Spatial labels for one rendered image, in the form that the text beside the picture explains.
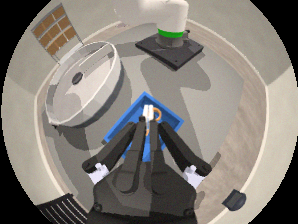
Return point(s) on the blue crate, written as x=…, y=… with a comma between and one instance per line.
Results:
x=136, y=110

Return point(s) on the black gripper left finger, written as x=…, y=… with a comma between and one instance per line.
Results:
x=99, y=166

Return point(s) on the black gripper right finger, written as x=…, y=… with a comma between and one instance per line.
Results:
x=193, y=168

